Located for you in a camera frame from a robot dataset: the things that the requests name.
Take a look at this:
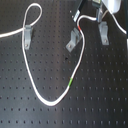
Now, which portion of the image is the middle grey cable clip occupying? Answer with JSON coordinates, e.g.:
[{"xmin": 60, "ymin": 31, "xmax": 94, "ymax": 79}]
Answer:
[{"xmin": 66, "ymin": 28, "xmax": 82, "ymax": 52}]

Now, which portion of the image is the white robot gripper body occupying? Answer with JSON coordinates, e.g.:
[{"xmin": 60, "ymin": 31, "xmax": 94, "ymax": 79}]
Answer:
[{"xmin": 92, "ymin": 0, "xmax": 121, "ymax": 14}]

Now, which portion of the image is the left grey cable clip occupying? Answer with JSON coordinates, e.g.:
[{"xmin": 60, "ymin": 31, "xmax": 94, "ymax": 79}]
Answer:
[{"xmin": 24, "ymin": 25, "xmax": 33, "ymax": 50}]

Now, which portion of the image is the right grey cable clip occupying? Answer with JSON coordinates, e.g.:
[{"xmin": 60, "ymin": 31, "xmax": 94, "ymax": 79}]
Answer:
[{"xmin": 99, "ymin": 21, "xmax": 109, "ymax": 45}]

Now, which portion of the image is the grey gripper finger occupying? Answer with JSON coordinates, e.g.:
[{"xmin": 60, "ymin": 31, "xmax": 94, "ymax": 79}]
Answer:
[{"xmin": 96, "ymin": 8, "xmax": 103, "ymax": 23}]

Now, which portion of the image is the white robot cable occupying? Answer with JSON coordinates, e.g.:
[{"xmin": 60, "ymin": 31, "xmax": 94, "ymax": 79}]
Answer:
[{"xmin": 103, "ymin": 9, "xmax": 128, "ymax": 35}]

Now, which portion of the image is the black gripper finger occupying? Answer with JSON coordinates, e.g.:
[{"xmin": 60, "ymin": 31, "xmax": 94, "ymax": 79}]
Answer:
[{"xmin": 72, "ymin": 0, "xmax": 86, "ymax": 21}]

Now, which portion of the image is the grey cable clip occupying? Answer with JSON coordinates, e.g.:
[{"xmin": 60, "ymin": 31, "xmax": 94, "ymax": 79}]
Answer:
[
  {"xmin": 99, "ymin": 21, "xmax": 109, "ymax": 45},
  {"xmin": 66, "ymin": 28, "xmax": 82, "ymax": 52},
  {"xmin": 24, "ymin": 25, "xmax": 33, "ymax": 50}
]

